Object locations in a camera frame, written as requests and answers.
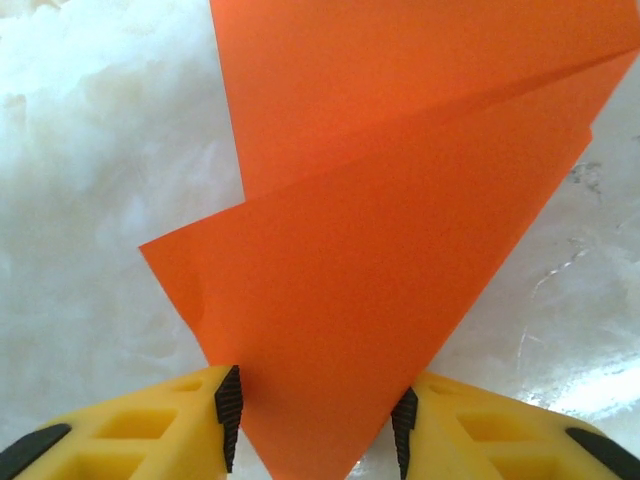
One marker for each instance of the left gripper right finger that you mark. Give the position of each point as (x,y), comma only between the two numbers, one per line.
(480,450)

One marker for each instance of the orange paper sheet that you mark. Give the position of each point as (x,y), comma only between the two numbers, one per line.
(350,250)

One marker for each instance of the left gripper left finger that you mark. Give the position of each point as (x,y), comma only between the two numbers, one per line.
(165,445)

